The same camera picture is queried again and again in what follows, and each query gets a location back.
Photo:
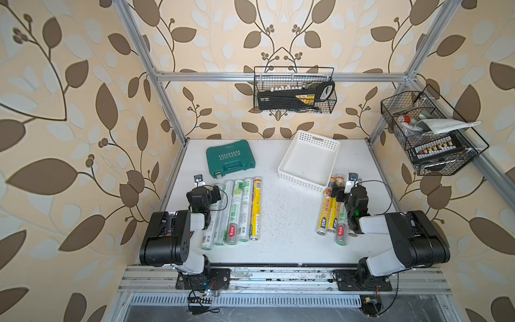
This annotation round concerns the black wire basket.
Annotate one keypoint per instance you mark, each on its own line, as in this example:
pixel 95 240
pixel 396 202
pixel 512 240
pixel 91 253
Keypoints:
pixel 270 76
pixel 402 111

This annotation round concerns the green wrap roll right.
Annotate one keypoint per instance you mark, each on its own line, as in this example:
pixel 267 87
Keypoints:
pixel 342 228

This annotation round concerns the green label wrap roll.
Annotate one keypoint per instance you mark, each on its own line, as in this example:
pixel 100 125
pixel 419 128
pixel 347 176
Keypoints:
pixel 234 214

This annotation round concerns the clear plastic wrap roll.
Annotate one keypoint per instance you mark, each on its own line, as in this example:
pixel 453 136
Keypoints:
pixel 215 206

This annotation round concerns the clear wrap roll thin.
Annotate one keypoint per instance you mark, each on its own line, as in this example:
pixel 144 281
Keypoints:
pixel 227 194

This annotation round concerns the black yellow hand saw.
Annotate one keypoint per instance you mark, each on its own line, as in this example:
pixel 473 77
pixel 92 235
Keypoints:
pixel 317 97

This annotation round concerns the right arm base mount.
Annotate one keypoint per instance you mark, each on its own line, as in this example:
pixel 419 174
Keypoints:
pixel 352 280

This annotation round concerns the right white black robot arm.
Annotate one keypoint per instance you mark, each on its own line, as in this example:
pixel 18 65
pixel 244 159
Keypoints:
pixel 415 241

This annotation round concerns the right black wire basket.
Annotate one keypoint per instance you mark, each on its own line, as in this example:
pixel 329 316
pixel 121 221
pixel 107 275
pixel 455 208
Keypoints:
pixel 402 111

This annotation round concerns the white paper sheet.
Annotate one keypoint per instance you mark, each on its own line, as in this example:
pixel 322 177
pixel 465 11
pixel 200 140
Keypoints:
pixel 441 126

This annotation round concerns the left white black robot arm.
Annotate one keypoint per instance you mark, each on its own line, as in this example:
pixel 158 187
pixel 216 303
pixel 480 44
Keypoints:
pixel 167 238

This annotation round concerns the green white wrap roll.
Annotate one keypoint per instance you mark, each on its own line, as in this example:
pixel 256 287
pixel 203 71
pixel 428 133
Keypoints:
pixel 246 206

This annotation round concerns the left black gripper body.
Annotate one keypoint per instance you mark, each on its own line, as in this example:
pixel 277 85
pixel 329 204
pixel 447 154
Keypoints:
pixel 200 191

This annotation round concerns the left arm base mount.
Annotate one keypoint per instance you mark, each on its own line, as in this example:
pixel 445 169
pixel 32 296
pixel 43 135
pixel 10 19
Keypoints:
pixel 214 279

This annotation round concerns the black bit set holder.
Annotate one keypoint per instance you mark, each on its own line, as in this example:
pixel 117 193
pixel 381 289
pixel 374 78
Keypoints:
pixel 436 149

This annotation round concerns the yellow plastic wrap roll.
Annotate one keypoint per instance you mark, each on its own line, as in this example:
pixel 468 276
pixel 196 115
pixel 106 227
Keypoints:
pixel 256 209

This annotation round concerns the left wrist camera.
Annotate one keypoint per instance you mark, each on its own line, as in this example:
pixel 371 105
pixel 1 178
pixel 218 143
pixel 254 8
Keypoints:
pixel 199 180

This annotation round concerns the white plastic basket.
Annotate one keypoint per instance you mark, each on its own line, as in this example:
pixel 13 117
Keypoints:
pixel 309 161

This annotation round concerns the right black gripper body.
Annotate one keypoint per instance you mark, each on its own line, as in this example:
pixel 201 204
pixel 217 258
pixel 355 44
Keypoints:
pixel 354 191

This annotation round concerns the green plastic tool case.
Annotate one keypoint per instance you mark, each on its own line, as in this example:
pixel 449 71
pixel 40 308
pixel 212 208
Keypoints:
pixel 230 158

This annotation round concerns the back black wire basket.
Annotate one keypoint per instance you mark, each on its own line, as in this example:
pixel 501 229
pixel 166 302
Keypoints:
pixel 270 76

